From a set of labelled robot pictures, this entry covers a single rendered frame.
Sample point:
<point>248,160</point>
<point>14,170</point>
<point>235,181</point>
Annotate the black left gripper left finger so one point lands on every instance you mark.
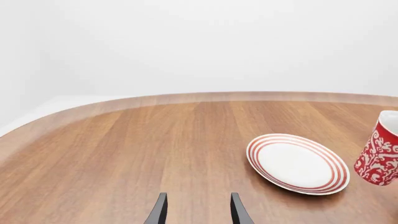
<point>159,212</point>

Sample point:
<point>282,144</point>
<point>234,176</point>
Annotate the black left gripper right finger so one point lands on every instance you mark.
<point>238,213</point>

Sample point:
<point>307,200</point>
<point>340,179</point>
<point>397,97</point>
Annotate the white plate with red rings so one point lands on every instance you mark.
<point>297,163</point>

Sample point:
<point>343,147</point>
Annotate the red mug with white pattern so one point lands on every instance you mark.
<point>380,154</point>

